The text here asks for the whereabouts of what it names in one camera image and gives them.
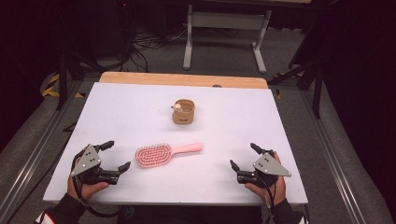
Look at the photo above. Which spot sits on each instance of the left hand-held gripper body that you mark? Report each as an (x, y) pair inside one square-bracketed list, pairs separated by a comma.
[(85, 160)]

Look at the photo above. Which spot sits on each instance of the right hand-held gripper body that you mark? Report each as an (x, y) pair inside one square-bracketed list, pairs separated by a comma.
[(267, 165)]

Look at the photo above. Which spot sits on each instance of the pink hairbrush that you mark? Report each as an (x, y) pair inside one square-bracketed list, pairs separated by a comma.
[(154, 155)]

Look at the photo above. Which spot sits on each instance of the tan holder with bear figure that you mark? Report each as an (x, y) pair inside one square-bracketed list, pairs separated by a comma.
[(183, 116)]

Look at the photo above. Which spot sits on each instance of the person's right hand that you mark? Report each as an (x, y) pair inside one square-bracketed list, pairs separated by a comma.
[(277, 193)]

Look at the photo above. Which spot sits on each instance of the person's left hand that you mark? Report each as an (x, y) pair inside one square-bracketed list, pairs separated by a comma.
[(85, 190)]

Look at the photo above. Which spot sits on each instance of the person's dark clothing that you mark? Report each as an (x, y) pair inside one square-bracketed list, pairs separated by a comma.
[(190, 215)]

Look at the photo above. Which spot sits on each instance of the yellow and black floor tape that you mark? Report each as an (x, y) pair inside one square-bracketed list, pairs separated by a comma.
[(49, 90)]

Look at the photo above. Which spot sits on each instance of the black metal stand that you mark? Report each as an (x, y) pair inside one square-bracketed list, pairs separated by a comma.
[(63, 77), (317, 87)]

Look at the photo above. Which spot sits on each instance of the aluminium rail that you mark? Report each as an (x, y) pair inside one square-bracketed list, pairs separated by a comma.
[(34, 155), (334, 155)]

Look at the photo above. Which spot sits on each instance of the white metal desk frame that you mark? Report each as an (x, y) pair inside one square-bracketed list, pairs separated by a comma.
[(229, 21)]

